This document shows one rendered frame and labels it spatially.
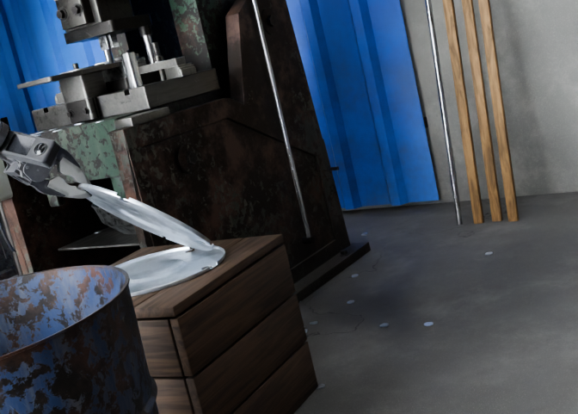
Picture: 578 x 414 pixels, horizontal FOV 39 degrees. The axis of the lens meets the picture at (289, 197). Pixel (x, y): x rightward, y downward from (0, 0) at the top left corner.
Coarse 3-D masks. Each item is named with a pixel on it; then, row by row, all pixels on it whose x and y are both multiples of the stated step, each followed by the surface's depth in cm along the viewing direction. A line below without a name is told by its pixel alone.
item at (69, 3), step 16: (64, 0) 217; (80, 0) 214; (96, 0) 215; (112, 0) 220; (128, 0) 225; (64, 16) 218; (80, 16) 216; (96, 16) 217; (112, 16) 219; (128, 16) 224
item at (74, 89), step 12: (72, 72) 207; (84, 72) 210; (96, 72) 216; (24, 84) 207; (36, 84) 205; (60, 84) 218; (72, 84) 215; (84, 84) 213; (96, 84) 216; (72, 96) 216; (84, 96) 214; (72, 108) 218; (84, 108) 214; (96, 108) 215; (72, 120) 219
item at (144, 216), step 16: (96, 192) 153; (112, 192) 149; (112, 208) 165; (128, 208) 156; (144, 208) 148; (144, 224) 168; (160, 224) 162; (176, 224) 150; (176, 240) 171; (192, 240) 161; (208, 240) 156
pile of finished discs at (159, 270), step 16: (144, 256) 177; (160, 256) 175; (176, 256) 172; (192, 256) 168; (208, 256) 165; (224, 256) 162; (128, 272) 168; (144, 272) 162; (160, 272) 159; (176, 272) 159; (192, 272) 156; (144, 288) 152; (160, 288) 149
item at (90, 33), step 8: (136, 16) 223; (144, 16) 226; (96, 24) 219; (104, 24) 217; (112, 24) 216; (120, 24) 218; (128, 24) 221; (136, 24) 223; (144, 24) 226; (72, 32) 224; (80, 32) 223; (88, 32) 221; (96, 32) 220; (104, 32) 218; (112, 32) 220; (120, 32) 230; (144, 32) 227; (72, 40) 225; (80, 40) 225; (88, 40) 234
